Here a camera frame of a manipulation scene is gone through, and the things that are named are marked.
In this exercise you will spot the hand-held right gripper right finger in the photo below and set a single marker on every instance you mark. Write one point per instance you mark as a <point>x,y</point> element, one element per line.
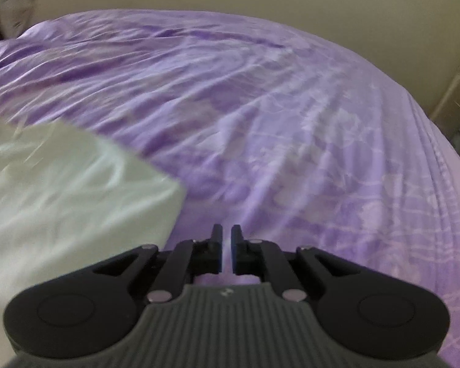
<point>237,247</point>

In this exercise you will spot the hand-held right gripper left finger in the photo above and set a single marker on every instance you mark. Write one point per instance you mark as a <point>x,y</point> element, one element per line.
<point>216,247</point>

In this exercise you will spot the white printed sweatshirt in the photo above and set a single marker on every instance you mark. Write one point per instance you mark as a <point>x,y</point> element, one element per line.
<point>61,199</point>

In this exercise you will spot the purple bed sheet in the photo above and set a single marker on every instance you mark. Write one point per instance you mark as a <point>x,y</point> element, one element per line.
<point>272,122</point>

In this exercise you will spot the cream door frame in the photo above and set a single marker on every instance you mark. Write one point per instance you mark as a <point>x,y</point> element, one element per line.
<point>454,99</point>

